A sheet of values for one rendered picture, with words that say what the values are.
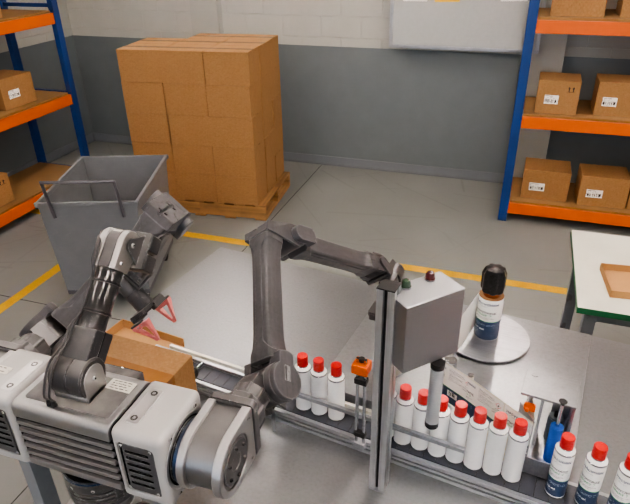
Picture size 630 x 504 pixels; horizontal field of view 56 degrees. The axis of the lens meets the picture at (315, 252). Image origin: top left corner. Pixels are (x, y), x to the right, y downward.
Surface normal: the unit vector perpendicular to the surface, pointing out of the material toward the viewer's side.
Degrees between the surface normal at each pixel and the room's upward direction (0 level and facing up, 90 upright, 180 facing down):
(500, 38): 90
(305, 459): 0
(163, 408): 0
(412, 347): 90
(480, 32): 90
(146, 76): 90
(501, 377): 0
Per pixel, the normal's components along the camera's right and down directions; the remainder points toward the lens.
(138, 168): 0.00, 0.43
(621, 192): -0.29, 0.47
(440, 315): 0.48, 0.42
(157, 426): -0.02, -0.88
